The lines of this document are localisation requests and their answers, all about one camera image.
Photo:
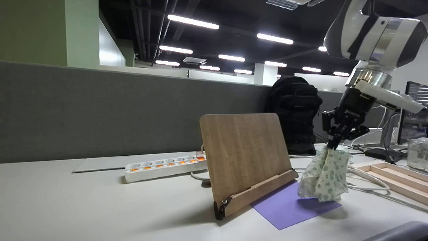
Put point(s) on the clear plastic container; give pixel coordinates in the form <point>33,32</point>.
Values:
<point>419,154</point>

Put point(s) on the green square pillar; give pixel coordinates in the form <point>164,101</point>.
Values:
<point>44,31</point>

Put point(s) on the wooden board book stand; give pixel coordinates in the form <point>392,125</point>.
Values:
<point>242,156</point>

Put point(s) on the light wooden frame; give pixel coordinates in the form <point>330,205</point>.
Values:
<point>396,178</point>

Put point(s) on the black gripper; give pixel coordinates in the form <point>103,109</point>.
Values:
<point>356,107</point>

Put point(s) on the white power strip orange switches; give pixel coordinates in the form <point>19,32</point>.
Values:
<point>164,166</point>

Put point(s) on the grey desk partition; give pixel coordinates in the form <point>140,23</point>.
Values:
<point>88,111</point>

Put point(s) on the ceiling air vent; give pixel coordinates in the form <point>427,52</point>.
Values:
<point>194,60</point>

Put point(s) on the floral patterned white towel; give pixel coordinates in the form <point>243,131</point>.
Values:
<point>328,176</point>

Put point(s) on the black monitor base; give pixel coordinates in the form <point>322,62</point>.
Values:
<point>385,154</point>

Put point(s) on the purple paper sheet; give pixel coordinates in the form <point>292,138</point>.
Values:
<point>281,209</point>

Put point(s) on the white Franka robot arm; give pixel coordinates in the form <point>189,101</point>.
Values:
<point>378,31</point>

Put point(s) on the ceiling fluorescent light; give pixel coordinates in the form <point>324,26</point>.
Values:
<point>275,65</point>
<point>231,58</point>
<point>274,39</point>
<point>193,22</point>
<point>167,63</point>
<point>209,67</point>
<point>175,50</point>
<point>243,71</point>

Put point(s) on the white rectangular box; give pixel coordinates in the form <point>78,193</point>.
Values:
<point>372,137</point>

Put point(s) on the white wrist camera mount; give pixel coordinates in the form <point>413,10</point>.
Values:
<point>392,98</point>

